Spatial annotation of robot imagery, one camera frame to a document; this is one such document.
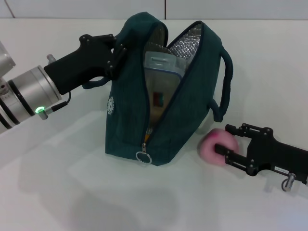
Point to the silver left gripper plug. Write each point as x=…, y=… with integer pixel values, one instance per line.
x=51, y=58

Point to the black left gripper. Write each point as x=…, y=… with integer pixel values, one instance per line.
x=77, y=66

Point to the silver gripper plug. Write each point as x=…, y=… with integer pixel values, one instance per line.
x=288, y=181
x=51, y=58

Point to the clear food container blue rim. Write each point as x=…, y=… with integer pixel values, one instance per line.
x=163, y=79

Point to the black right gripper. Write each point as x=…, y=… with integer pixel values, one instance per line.
x=276, y=156

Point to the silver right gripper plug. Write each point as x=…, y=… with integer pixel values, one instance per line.
x=288, y=181

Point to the dark teal insulated lunch bag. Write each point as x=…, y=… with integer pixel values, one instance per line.
x=192, y=91

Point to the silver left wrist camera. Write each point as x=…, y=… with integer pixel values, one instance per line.
x=4, y=60

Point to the pink peach toy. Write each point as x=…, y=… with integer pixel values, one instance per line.
x=207, y=149

